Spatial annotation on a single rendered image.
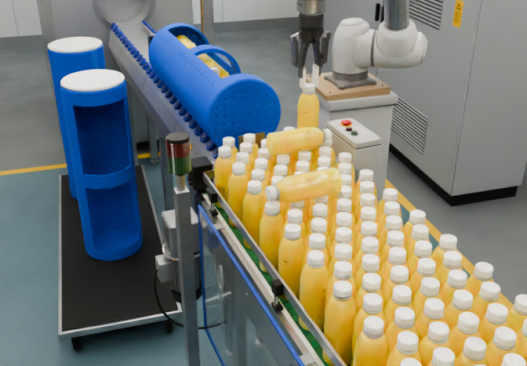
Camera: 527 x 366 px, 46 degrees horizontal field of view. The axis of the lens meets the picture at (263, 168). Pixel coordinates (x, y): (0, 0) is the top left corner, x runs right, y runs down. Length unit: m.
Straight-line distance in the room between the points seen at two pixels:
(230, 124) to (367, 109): 0.75
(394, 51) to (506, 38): 1.16
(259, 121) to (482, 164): 1.99
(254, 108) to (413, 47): 0.78
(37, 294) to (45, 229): 0.61
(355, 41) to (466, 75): 1.09
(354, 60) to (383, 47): 0.14
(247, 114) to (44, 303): 1.52
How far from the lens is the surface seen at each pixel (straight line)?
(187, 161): 1.65
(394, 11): 2.55
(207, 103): 2.16
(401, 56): 2.64
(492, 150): 3.92
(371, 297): 1.33
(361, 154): 2.03
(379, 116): 2.75
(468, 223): 3.82
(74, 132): 2.86
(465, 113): 3.69
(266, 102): 2.21
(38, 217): 3.92
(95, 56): 3.38
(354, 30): 2.66
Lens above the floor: 1.92
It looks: 27 degrees down
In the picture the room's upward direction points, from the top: straight up
